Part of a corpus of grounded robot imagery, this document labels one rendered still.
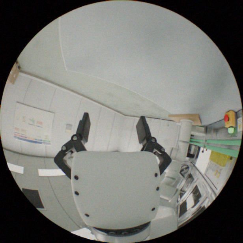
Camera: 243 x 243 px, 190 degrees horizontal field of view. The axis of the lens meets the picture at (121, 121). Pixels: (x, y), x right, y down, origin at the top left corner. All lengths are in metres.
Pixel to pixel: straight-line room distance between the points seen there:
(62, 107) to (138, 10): 3.07
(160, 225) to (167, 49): 0.34
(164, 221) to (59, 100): 3.16
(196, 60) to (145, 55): 0.13
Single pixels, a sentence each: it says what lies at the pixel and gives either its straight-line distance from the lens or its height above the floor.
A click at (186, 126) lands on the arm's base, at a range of 0.62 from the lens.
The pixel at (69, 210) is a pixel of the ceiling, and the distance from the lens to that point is 1.97.
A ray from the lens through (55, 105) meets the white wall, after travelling 3.04.
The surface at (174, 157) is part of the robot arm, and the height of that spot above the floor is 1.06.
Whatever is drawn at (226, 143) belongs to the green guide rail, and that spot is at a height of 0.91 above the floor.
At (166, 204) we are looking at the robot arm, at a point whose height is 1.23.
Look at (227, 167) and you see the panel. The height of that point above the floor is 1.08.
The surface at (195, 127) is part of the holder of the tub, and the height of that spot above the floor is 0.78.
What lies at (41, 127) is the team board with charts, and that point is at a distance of 3.07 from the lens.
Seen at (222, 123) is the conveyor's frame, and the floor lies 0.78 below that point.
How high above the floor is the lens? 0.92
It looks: 4 degrees down
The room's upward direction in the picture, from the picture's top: 167 degrees counter-clockwise
